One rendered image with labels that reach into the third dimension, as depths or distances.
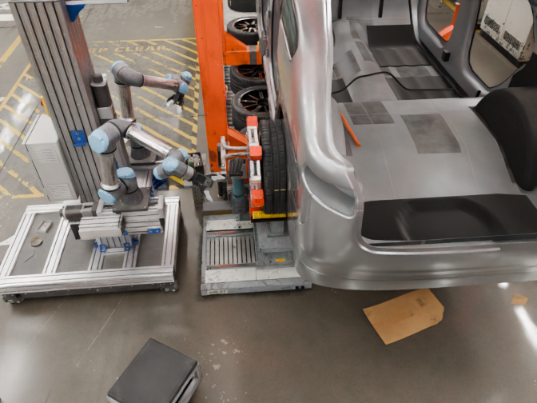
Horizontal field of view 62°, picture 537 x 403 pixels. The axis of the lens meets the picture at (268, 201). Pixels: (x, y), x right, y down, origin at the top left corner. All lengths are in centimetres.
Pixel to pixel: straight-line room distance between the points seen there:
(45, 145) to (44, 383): 151
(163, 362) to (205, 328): 58
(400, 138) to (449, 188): 47
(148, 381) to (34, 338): 110
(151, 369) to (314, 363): 106
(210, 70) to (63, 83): 95
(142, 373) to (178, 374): 21
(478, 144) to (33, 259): 330
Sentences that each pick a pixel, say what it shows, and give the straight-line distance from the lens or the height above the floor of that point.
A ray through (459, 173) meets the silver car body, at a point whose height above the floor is 95.
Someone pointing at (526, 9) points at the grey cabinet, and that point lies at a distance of 725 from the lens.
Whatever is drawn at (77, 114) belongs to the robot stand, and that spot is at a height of 139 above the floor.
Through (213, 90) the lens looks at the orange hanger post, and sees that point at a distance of 327.
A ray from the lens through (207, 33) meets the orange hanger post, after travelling 310.
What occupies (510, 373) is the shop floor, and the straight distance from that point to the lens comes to 351.
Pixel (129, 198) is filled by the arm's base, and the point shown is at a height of 87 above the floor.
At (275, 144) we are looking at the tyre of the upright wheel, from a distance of 287.
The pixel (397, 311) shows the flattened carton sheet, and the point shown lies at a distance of 349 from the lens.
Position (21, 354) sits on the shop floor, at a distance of 359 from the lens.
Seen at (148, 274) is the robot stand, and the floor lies 23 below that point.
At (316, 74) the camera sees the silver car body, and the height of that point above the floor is 175.
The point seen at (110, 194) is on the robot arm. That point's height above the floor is 102.
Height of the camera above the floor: 279
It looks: 42 degrees down
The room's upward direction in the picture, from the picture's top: straight up
